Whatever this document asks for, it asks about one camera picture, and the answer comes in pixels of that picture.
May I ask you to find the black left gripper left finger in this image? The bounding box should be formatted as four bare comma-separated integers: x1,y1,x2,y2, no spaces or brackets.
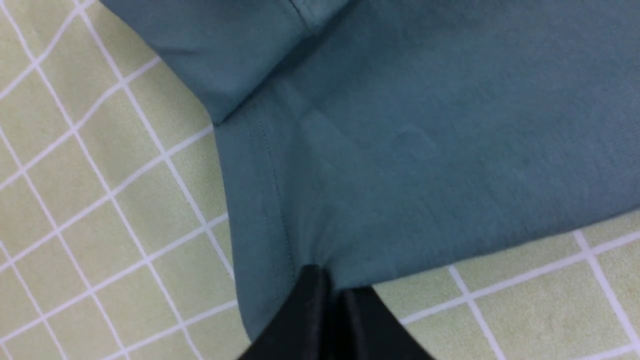
239,265,331,360

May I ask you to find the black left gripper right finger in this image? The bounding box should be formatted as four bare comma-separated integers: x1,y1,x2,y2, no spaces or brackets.
334,287,434,360

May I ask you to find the green long-sleeved shirt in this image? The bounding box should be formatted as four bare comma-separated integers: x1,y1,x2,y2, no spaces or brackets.
103,0,640,340

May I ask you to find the green checked tablecloth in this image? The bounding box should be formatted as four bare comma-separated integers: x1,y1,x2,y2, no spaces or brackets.
0,0,639,360

